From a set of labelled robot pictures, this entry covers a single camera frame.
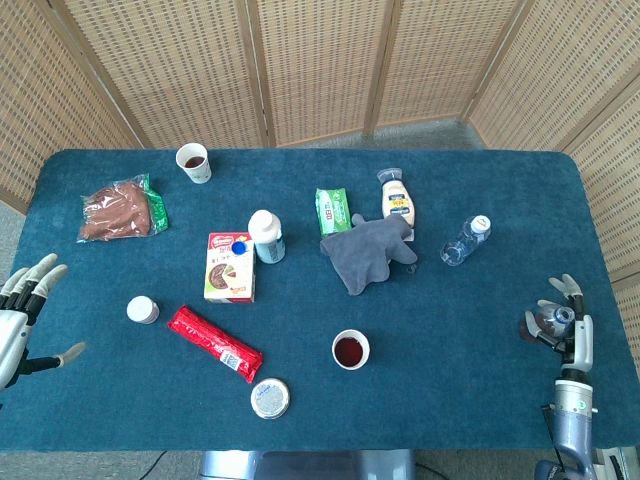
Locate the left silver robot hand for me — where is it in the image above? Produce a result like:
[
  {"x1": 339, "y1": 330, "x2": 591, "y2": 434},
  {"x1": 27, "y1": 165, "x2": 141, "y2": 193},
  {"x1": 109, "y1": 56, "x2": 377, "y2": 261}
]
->
[{"x1": 0, "y1": 252, "x2": 87, "y2": 391}]

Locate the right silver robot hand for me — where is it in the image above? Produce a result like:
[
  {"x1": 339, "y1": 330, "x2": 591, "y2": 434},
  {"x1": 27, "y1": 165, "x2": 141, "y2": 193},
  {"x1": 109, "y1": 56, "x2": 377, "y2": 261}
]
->
[{"x1": 523, "y1": 273, "x2": 595, "y2": 371}]

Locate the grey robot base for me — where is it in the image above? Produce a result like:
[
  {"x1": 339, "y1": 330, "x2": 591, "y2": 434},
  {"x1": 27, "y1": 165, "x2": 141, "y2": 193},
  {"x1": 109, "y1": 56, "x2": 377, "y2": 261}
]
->
[{"x1": 198, "y1": 449, "x2": 416, "y2": 480}]

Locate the clear water bottle white cap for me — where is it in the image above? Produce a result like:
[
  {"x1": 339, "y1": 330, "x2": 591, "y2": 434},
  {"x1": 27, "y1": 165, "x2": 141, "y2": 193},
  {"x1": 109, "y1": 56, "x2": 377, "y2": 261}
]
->
[{"x1": 439, "y1": 214, "x2": 492, "y2": 267}]

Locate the white paper cup green flower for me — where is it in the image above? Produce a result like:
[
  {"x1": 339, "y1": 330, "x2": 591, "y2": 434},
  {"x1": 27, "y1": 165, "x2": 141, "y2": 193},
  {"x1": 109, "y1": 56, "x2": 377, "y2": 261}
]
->
[
  {"x1": 175, "y1": 142, "x2": 213, "y2": 185},
  {"x1": 331, "y1": 328, "x2": 372, "y2": 371}
]

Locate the mayonnaise squeeze bottle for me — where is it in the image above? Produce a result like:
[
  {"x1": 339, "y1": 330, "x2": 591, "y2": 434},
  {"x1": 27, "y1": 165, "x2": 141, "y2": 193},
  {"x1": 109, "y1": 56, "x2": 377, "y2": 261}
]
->
[{"x1": 376, "y1": 167, "x2": 419, "y2": 232}]

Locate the white milk drink bottle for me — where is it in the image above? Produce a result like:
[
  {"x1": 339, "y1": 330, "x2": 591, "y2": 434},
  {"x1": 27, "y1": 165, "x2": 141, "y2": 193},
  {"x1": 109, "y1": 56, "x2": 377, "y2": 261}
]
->
[{"x1": 247, "y1": 209, "x2": 287, "y2": 265}]

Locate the white equipment box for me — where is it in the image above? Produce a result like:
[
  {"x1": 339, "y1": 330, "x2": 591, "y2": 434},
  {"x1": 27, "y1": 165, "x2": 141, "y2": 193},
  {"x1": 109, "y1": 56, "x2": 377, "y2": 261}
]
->
[{"x1": 594, "y1": 446, "x2": 640, "y2": 480}]

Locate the small white jar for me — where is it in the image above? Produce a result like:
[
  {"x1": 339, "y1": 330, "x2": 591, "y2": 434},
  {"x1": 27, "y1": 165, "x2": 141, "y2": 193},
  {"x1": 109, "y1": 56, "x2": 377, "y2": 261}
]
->
[{"x1": 126, "y1": 295, "x2": 161, "y2": 325}]

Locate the brown food bag green edge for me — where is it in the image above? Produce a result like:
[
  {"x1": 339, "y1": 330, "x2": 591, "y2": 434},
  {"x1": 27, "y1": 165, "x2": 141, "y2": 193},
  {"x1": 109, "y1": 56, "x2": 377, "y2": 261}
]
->
[{"x1": 76, "y1": 173, "x2": 170, "y2": 244}]

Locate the red biscuit pack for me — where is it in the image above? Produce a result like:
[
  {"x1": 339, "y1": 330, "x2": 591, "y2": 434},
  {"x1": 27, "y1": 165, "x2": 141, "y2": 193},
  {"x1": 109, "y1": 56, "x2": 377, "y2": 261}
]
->
[{"x1": 167, "y1": 304, "x2": 264, "y2": 385}]

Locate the red white cake box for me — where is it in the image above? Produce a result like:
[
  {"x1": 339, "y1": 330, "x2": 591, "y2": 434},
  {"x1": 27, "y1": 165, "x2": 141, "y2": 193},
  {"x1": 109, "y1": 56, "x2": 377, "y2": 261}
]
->
[{"x1": 203, "y1": 231, "x2": 257, "y2": 304}]

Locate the grey towel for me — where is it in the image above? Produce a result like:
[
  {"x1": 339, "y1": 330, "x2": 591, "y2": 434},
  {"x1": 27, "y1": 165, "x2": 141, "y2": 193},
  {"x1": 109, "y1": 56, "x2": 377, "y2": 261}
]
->
[{"x1": 319, "y1": 213, "x2": 419, "y2": 297}]

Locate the round metal tin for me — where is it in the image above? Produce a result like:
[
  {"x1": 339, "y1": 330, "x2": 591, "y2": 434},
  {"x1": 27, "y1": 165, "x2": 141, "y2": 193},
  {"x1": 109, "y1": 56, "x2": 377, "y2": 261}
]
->
[{"x1": 250, "y1": 377, "x2": 291, "y2": 420}]

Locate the blue carpet table cover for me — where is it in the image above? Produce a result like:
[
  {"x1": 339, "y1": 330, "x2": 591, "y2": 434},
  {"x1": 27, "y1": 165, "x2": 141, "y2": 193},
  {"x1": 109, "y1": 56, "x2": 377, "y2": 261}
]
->
[{"x1": 0, "y1": 148, "x2": 639, "y2": 454}]

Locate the green wet wipes pack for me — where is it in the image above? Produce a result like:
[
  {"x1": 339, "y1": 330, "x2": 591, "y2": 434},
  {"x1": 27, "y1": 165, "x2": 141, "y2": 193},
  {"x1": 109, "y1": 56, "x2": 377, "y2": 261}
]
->
[{"x1": 314, "y1": 187, "x2": 353, "y2": 238}]

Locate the wicker folding screen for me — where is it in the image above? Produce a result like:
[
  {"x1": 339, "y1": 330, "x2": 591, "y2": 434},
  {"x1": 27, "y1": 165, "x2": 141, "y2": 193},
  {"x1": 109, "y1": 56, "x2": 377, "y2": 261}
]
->
[{"x1": 0, "y1": 0, "x2": 640, "y2": 391}]

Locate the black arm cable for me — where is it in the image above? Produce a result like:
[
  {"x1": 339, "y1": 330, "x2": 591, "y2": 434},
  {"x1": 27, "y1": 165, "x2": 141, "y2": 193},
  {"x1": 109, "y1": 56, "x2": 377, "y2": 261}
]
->
[{"x1": 542, "y1": 403, "x2": 567, "y2": 466}]

